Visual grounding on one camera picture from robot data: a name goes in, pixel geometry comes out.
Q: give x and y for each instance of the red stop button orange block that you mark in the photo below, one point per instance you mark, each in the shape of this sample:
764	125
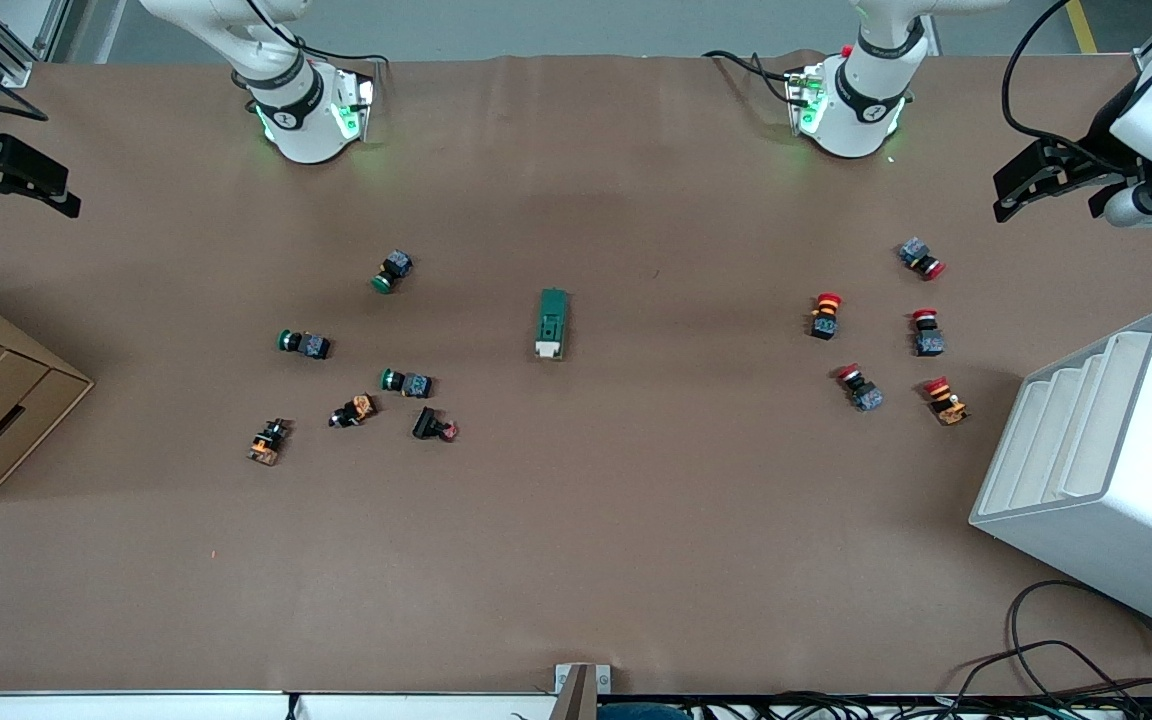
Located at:
948	408

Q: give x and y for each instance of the aluminium frame extrusion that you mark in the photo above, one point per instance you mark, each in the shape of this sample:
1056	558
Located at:
16	72

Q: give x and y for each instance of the orange black selector switch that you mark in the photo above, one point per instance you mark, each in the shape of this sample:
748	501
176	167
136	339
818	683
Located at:
266	445
356	409

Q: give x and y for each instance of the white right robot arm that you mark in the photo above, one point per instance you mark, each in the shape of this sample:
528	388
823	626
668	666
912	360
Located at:
301	130

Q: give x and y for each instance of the black square push button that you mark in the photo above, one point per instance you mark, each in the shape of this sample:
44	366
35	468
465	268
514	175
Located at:
428	424

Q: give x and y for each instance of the red emergency stop button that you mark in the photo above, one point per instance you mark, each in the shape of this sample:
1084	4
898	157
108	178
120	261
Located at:
916	252
866	396
928	340

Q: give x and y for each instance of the grey metal bracket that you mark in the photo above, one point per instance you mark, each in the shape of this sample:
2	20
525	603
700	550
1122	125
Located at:
603	680

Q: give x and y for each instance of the green push button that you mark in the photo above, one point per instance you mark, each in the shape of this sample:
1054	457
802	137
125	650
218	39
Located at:
414	384
394	268
311	346

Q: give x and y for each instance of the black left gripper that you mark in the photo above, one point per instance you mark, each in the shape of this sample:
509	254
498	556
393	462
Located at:
1104	133

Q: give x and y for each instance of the green load switch white lever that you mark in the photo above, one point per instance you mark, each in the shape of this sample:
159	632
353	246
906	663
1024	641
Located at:
551	320

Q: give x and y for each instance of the blue object below table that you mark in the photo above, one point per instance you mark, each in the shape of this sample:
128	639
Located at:
641	713

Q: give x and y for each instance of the white slotted storage rack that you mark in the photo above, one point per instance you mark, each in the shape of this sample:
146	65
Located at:
1116	520

